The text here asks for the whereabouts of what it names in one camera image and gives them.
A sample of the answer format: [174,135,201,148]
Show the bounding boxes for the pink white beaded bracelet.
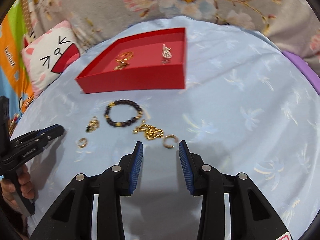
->
[161,43,173,59]

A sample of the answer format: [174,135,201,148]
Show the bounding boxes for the red shallow jewelry tray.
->
[75,28,187,94]

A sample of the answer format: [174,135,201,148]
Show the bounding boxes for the person's left hand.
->
[1,165,35,217]

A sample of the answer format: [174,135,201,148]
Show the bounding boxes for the grey floral fleece blanket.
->
[22,0,319,68]

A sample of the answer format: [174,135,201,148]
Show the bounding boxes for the white pink cat face pillow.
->
[22,21,81,98]

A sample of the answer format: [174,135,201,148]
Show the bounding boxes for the gold link wristwatch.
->
[114,61,129,70]

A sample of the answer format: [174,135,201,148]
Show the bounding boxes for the gold twisted bangle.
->
[115,51,133,62]

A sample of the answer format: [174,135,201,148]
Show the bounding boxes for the light blue satin cloth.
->
[14,16,319,239]

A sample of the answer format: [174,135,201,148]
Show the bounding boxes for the gold chain black clover necklace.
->
[132,119,165,141]

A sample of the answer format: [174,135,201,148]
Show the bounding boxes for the small rose gold hoop earring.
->
[76,138,88,148]

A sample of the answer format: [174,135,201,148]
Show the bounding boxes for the gold ring with flower top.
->
[85,116,100,133]

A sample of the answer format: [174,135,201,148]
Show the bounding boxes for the purple flat object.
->
[282,51,320,94]

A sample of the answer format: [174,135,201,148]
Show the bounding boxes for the black bead gold bracelet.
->
[103,99,144,128]

